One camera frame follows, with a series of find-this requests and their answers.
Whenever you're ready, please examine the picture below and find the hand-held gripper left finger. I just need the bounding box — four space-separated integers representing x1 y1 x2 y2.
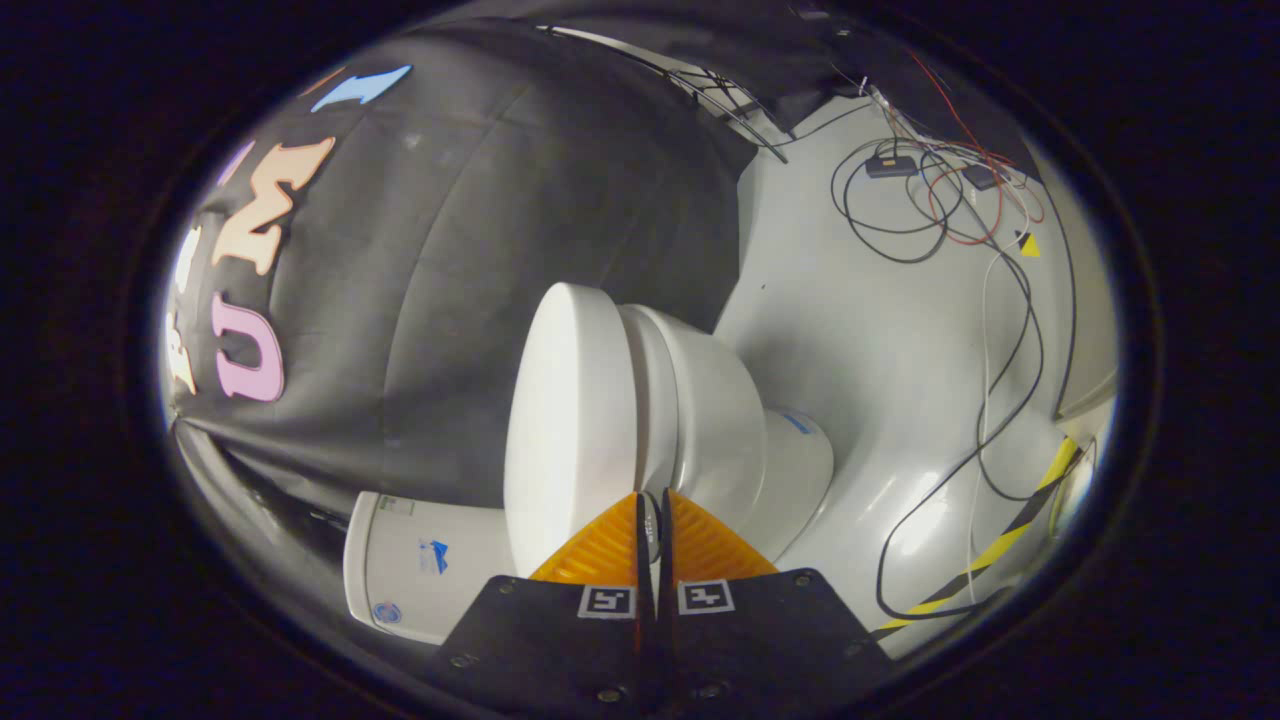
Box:
425 490 657 720

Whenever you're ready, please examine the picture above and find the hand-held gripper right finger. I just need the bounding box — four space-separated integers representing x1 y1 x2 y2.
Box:
660 488 896 720

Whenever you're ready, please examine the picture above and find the white toilet lid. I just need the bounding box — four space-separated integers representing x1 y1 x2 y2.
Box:
503 282 663 579

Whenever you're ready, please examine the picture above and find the white ceramic toilet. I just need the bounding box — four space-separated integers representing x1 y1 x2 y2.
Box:
343 305 836 646

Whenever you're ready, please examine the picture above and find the white toilet seat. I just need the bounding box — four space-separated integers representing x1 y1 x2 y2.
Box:
615 305 683 501

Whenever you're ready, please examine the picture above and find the yellow black floor tape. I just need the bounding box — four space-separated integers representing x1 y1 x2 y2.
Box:
868 435 1083 643

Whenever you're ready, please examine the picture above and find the black backdrop cloth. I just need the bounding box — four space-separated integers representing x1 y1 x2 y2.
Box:
160 5 1041 561

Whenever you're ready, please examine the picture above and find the black light stand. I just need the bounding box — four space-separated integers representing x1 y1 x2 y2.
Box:
540 25 793 163

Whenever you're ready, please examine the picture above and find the white thin cable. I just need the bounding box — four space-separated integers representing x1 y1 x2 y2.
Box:
965 245 1036 581

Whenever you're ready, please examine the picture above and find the black floor cable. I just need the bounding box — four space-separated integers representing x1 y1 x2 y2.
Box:
830 135 1079 623

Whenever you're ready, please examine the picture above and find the red thin cable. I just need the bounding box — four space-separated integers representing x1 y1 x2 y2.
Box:
905 50 1046 246

